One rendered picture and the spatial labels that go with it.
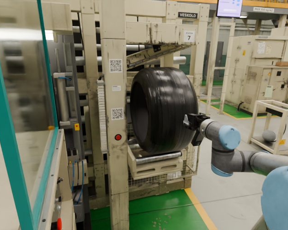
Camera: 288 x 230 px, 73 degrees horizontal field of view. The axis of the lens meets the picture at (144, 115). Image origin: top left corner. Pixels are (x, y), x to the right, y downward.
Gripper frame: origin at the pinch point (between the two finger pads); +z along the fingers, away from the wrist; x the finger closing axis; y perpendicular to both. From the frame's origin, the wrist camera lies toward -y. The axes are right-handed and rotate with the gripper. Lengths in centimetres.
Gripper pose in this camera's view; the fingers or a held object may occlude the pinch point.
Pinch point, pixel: (185, 122)
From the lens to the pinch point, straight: 114.6
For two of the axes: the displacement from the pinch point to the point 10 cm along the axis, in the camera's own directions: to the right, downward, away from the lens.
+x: -9.5, 1.0, -3.0
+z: -3.1, -1.9, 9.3
